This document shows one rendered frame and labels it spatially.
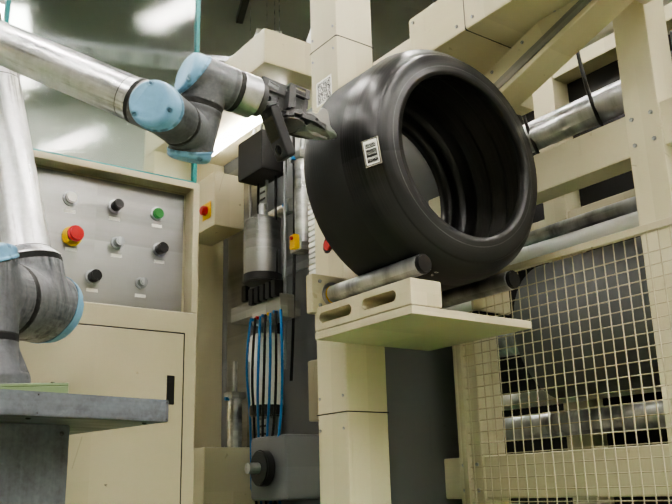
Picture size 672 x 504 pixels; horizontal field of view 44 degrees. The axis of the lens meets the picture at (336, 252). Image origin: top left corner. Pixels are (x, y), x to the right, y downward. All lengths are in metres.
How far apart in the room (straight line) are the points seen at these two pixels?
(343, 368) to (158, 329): 0.49
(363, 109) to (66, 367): 0.93
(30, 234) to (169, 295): 0.58
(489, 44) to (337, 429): 1.15
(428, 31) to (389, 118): 0.69
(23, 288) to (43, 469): 0.34
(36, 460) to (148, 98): 0.67
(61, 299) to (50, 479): 0.39
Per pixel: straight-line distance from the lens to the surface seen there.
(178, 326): 2.24
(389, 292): 1.84
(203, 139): 1.69
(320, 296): 2.05
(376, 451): 2.13
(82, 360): 2.13
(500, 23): 2.38
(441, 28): 2.47
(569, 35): 2.34
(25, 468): 1.57
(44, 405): 1.45
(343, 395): 2.09
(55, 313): 1.78
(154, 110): 1.58
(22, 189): 1.87
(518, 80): 2.40
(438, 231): 1.85
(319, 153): 1.94
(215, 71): 1.74
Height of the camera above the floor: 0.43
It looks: 16 degrees up
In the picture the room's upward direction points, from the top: 2 degrees counter-clockwise
